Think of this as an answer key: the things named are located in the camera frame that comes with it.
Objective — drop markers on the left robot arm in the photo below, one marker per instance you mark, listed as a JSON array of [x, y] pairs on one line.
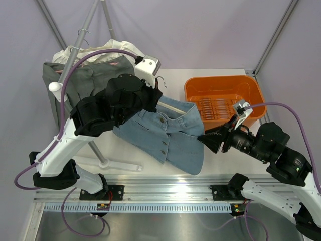
[[123, 98]]

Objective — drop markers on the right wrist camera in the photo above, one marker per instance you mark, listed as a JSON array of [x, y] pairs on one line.
[[241, 112]]

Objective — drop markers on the frame post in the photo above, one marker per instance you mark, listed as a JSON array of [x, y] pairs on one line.
[[276, 35], [44, 10]]

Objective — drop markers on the orange plastic basket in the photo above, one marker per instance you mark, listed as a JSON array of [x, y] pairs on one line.
[[215, 96]]

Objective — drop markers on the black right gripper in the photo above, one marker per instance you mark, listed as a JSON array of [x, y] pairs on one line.
[[219, 133]]

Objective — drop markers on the left frame post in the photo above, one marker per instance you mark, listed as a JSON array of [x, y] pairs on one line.
[[44, 10]]

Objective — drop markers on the right frame post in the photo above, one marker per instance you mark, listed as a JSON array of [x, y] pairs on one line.
[[276, 35]]

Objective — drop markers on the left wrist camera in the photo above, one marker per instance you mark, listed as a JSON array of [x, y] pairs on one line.
[[146, 69]]

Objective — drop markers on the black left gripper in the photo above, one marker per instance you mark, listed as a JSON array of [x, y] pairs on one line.
[[155, 94]]

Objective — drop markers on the blue denim skirt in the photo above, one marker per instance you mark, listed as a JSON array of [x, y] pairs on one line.
[[168, 136]]

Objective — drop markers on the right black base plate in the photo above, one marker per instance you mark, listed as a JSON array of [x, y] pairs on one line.
[[226, 193]]

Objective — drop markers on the white pleated skirt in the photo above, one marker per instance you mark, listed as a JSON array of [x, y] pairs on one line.
[[63, 56]]

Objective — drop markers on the aluminium mounting rail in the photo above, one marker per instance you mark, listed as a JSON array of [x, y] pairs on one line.
[[170, 189]]

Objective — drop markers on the cream plastic hanger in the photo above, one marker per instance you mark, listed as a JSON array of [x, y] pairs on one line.
[[164, 105]]

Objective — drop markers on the white slotted cable duct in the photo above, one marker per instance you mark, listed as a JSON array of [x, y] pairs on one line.
[[140, 207]]

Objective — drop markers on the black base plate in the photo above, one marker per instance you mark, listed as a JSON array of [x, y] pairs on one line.
[[115, 192], [226, 193]]

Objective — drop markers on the grey pleated skirt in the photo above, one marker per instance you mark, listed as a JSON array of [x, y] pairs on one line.
[[85, 81]]

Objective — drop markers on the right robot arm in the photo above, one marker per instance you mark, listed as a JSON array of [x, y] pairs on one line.
[[289, 167]]

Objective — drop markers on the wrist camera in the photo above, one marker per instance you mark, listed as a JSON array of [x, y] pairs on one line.
[[146, 69], [241, 112]]

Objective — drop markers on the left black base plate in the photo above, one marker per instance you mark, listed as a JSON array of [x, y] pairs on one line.
[[115, 192]]

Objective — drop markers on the cream hanger of white skirt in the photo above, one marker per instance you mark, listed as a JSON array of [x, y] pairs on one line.
[[93, 49]]

